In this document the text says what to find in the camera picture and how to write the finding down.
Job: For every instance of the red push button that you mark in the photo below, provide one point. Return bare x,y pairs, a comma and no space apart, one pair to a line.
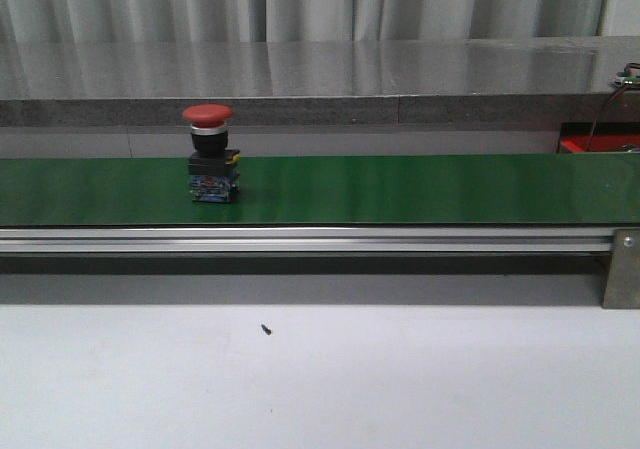
212,168

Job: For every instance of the green conveyor belt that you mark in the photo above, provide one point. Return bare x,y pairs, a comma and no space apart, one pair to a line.
557,189

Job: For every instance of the red plastic tray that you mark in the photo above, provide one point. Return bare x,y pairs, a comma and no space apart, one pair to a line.
607,137

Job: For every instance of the grey stone counter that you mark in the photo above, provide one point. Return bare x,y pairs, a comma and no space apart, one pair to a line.
539,80

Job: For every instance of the small green circuit board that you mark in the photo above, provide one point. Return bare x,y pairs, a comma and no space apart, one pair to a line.
629,79

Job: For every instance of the grey curtain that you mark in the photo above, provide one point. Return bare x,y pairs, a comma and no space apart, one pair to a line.
84,21

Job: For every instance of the aluminium conveyor frame rail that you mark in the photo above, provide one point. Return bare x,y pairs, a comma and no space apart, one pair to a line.
307,239

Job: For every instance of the steel conveyor end bracket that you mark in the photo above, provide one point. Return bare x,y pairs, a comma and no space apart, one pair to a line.
622,285

